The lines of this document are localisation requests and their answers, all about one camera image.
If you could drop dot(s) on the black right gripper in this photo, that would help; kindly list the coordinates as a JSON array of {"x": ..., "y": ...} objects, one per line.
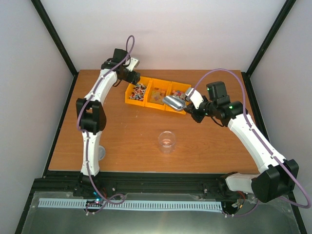
[{"x": 198, "y": 118}]

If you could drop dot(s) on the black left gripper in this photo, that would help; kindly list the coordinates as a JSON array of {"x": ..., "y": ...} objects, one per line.
[{"x": 135, "y": 79}]

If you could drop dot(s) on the yellow bin with popsicle candies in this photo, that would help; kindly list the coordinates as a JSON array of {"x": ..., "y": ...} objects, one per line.
[{"x": 157, "y": 89}]

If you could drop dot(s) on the silver metal scoop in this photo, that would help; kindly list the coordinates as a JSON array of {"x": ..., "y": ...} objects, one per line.
[{"x": 175, "y": 103}]

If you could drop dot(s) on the yellow bin with star candies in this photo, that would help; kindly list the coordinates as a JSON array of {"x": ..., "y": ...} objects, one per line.
[{"x": 177, "y": 90}]

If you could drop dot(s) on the yellow bin with lollipops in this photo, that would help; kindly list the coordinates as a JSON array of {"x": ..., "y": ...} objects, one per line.
[{"x": 137, "y": 94}]

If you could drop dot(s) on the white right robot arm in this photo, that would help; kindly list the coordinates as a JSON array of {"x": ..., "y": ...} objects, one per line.
[{"x": 275, "y": 172}]

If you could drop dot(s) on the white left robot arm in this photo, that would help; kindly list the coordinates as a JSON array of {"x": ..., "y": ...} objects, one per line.
[{"x": 91, "y": 116}]

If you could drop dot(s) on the clear plastic cup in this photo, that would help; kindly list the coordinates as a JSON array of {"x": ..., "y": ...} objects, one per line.
[{"x": 167, "y": 142}]

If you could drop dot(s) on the round clear cup lid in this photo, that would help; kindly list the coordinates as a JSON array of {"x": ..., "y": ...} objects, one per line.
[{"x": 101, "y": 153}]

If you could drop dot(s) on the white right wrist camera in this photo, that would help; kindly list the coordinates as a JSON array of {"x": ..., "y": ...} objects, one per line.
[{"x": 194, "y": 96}]

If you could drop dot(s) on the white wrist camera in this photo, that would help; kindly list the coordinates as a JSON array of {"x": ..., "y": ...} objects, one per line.
[
  {"x": 194, "y": 96},
  {"x": 132, "y": 64}
]

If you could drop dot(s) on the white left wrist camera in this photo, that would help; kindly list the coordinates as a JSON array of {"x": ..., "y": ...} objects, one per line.
[{"x": 132, "y": 64}]

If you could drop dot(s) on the black aluminium frame rail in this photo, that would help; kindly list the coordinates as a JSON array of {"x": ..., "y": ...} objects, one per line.
[{"x": 210, "y": 186}]

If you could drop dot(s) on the light blue slotted cable duct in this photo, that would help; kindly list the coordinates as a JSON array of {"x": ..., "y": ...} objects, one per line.
[{"x": 132, "y": 205}]

